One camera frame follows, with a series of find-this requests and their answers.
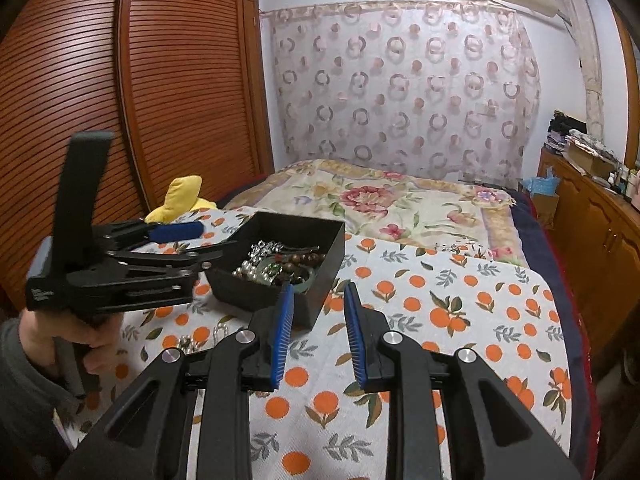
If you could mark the wooden cabinet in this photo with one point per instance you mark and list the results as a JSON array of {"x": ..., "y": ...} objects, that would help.
[{"x": 600, "y": 240}]

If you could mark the yellow plush toy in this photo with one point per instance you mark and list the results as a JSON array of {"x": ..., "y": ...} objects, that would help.
[{"x": 180, "y": 195}]

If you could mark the blue plastic bag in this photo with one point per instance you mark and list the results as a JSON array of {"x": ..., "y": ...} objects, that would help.
[{"x": 540, "y": 184}]

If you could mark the beige window drape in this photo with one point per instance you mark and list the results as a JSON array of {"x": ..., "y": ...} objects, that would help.
[{"x": 590, "y": 60}]

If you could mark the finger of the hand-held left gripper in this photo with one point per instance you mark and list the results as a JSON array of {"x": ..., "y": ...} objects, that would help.
[
  {"x": 175, "y": 258},
  {"x": 175, "y": 232}
]

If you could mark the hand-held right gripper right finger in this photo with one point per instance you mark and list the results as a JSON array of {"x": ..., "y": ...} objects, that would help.
[{"x": 352, "y": 330}]

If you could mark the wooden louvered wardrobe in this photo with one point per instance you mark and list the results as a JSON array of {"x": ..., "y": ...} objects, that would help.
[{"x": 175, "y": 85}]

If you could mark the black box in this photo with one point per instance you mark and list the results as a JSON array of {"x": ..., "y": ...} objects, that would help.
[{"x": 325, "y": 280}]

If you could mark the floral blanket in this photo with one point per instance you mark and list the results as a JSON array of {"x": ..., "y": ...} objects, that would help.
[{"x": 400, "y": 200}]

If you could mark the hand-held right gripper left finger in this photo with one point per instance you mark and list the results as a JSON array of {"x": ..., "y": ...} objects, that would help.
[{"x": 282, "y": 340}]

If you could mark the dark blue bed sheet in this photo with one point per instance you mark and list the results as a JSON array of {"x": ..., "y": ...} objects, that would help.
[{"x": 570, "y": 320}]

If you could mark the orange print tablecloth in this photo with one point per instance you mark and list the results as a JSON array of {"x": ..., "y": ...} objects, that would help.
[{"x": 425, "y": 410}]

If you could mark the circle pattern curtain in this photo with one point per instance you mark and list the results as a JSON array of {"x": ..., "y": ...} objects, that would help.
[{"x": 400, "y": 110}]

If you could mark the cluster of small bottles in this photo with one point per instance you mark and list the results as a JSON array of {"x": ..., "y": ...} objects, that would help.
[{"x": 625, "y": 180}]

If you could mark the stack of folded clothes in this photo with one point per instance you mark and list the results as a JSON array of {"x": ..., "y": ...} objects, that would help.
[{"x": 562, "y": 130}]

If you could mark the person's left forearm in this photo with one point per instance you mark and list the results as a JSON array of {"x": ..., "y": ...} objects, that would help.
[{"x": 25, "y": 400}]

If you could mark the floral folded cloth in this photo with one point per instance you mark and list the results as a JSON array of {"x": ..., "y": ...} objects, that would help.
[{"x": 595, "y": 142}]

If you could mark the brown cardboard box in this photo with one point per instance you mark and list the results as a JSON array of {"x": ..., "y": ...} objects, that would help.
[{"x": 546, "y": 210}]

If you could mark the person's left hand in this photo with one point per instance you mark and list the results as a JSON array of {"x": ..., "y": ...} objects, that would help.
[{"x": 50, "y": 330}]

